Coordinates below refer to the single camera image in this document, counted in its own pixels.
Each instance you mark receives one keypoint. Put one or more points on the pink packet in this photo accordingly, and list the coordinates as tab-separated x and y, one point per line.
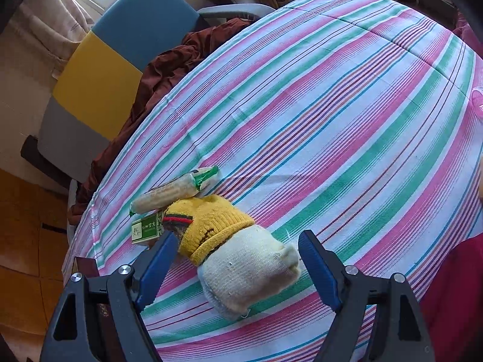
478	101

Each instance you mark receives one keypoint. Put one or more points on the green and white box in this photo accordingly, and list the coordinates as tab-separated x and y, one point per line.
145	230

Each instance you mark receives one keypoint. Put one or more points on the striped bed sheet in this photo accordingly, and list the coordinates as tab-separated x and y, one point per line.
320	120

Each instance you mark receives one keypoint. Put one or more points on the red cloth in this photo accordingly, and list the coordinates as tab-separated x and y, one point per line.
456	301

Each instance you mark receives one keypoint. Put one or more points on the maroon gift box gold interior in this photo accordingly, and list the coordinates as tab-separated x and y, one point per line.
87	266

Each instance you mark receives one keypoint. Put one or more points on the maroon blanket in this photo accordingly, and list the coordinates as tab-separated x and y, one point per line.
162	71

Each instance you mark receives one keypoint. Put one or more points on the long snack packet green ends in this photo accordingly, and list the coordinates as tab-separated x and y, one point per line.
166	194

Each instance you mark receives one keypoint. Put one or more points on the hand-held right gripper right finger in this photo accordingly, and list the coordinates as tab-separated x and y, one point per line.
317	267

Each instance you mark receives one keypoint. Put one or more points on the blue yellow grey chair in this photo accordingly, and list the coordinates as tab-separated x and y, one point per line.
98	83

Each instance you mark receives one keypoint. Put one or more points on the beige striped curtain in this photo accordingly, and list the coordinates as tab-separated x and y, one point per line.
45	26

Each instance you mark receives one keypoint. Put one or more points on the white knit glove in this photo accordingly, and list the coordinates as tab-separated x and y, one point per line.
249	267

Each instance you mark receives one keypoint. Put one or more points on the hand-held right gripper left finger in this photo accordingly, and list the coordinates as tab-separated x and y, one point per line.
156	267

